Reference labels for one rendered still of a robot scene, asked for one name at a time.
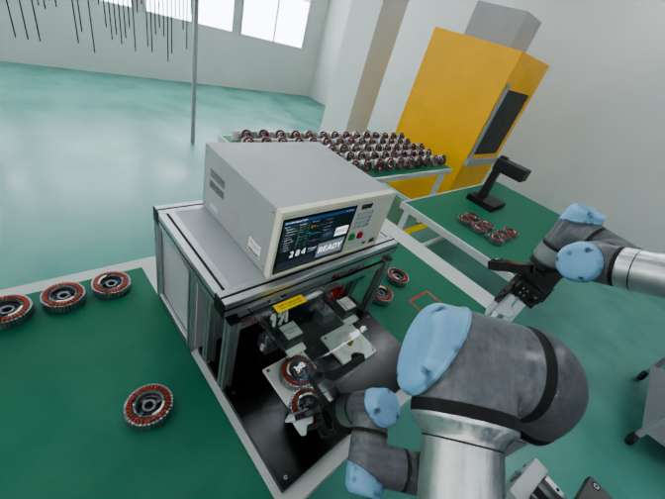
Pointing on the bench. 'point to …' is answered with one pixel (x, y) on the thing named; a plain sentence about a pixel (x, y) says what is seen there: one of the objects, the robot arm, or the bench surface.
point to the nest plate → (278, 381)
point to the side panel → (175, 287)
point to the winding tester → (288, 196)
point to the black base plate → (264, 400)
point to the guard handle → (344, 367)
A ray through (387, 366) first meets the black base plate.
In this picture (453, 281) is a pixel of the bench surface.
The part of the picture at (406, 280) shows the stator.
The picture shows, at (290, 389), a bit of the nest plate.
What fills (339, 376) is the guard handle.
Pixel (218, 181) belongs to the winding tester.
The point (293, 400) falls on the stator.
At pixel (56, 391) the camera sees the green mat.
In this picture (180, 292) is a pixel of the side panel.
